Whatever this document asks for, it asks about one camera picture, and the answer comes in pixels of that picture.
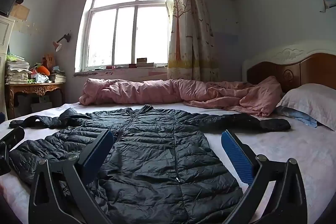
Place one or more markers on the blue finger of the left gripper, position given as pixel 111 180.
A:
pixel 7 143

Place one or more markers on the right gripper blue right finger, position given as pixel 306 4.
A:
pixel 287 203

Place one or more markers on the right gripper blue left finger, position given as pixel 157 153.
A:
pixel 59 192

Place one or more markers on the black quilted down jacket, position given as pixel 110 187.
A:
pixel 160 168

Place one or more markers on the stack of papers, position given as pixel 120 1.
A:
pixel 17 70

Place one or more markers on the orange plush toy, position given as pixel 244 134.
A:
pixel 43 70

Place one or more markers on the small stack of books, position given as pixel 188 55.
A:
pixel 58 77

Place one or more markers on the blue pillow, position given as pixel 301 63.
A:
pixel 298 115

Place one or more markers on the pink rumpled duvet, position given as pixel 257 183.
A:
pixel 259 100

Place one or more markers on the white wardrobe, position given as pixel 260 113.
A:
pixel 6 27

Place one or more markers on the wooden bed headboard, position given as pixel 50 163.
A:
pixel 305 62

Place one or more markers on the books on windowsill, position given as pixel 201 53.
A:
pixel 141 63

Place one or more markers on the white framed window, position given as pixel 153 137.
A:
pixel 119 33

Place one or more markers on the tree pattern curtain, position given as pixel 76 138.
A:
pixel 192 53

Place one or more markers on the pink wall lamp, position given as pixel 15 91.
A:
pixel 58 44

